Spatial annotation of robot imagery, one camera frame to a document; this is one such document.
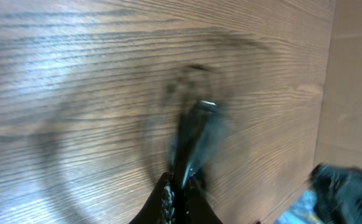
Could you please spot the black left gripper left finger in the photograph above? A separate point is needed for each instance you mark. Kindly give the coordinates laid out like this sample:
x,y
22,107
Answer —
x,y
151,210

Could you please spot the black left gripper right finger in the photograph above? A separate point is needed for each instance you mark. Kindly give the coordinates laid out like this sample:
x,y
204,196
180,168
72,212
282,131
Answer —
x,y
198,210

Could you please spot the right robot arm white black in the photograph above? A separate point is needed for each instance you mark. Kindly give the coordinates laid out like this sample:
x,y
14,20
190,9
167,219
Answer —
x,y
335,197

